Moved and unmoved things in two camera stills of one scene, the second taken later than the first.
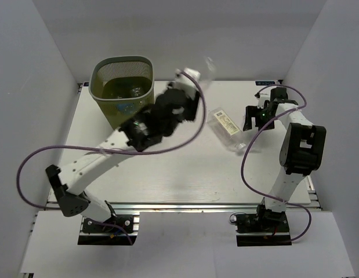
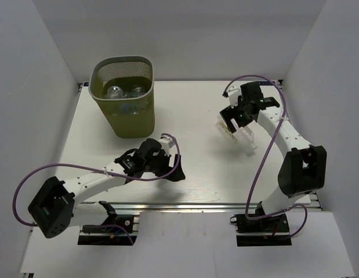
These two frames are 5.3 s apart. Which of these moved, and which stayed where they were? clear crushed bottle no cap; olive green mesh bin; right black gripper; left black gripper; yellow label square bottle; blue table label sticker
Moved: clear crushed bottle no cap; right black gripper; left black gripper; yellow label square bottle
Stayed: blue table label sticker; olive green mesh bin
